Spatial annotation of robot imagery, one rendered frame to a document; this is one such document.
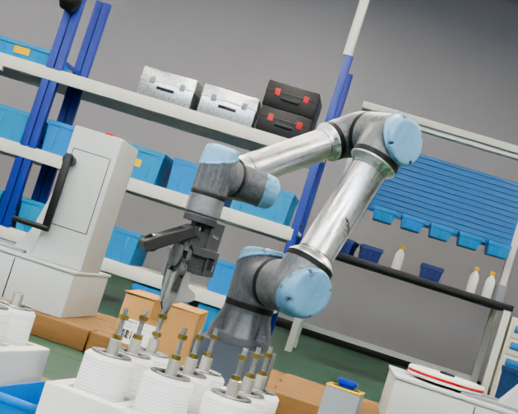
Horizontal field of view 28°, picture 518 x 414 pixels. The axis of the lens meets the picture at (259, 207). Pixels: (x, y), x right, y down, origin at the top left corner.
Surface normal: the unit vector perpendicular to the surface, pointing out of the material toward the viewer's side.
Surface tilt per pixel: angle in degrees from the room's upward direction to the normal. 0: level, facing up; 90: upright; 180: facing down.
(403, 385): 90
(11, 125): 93
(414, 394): 90
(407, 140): 83
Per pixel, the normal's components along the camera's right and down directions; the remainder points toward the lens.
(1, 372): 0.93, 0.28
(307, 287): 0.49, 0.24
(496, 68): -0.09, -0.09
